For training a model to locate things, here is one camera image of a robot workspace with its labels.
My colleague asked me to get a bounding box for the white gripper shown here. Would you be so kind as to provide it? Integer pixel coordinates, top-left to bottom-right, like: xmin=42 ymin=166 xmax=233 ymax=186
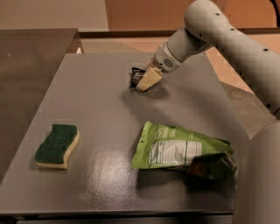
xmin=136 ymin=40 xmax=183 ymax=92

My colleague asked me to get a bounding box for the black rxbar chocolate wrapper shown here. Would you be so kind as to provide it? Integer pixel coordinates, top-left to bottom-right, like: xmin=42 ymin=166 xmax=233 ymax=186
xmin=130 ymin=67 xmax=145 ymax=89

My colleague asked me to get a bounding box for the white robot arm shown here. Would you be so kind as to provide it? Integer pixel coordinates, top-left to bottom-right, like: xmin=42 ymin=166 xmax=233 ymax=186
xmin=146 ymin=0 xmax=280 ymax=224

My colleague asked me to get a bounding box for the green snack bag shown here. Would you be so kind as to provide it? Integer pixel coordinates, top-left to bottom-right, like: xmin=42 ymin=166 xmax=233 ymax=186
xmin=131 ymin=122 xmax=237 ymax=180

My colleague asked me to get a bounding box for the green and yellow sponge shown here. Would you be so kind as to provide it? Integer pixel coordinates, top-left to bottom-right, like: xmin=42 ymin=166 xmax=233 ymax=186
xmin=35 ymin=124 xmax=81 ymax=169

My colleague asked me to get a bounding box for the black cable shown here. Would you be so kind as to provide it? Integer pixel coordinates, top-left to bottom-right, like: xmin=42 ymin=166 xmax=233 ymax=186
xmin=269 ymin=0 xmax=280 ymax=18

